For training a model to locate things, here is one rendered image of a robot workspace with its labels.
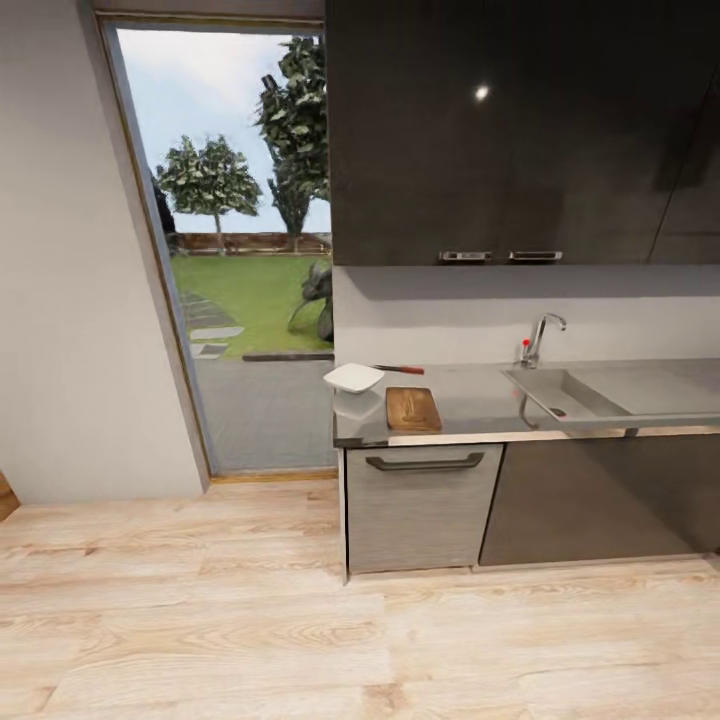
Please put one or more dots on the cutting board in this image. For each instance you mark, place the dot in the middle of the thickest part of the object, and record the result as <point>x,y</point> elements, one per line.
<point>411,409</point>

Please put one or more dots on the fixed window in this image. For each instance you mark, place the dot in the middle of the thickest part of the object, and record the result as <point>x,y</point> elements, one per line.
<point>225,117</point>

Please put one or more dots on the drop in sink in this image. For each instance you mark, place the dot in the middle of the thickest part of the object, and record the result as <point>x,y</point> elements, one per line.
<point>612,393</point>

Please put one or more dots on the bowl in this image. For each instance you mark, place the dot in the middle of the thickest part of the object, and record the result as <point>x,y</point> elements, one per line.
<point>354,379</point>

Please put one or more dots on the dishwasher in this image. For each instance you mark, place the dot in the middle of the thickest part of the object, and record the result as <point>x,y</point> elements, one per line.
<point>418,506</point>

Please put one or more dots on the cabinet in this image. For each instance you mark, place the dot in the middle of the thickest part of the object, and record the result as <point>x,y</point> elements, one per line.
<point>509,132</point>
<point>690,228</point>

